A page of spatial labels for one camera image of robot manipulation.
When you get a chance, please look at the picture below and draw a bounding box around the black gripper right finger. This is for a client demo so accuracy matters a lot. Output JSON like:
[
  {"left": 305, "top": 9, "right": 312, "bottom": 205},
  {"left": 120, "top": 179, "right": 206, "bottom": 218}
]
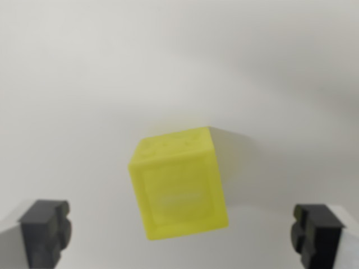
[{"left": 289, "top": 203, "right": 359, "bottom": 269}]

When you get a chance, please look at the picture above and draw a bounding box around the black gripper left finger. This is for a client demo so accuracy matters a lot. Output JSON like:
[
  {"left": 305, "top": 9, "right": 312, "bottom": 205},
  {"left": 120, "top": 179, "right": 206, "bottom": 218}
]
[{"left": 0, "top": 199, "right": 73, "bottom": 269}]

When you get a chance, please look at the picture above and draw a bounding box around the yellow cube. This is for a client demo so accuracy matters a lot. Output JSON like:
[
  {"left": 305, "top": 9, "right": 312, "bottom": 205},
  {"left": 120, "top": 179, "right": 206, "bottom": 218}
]
[{"left": 127, "top": 126, "right": 229, "bottom": 242}]

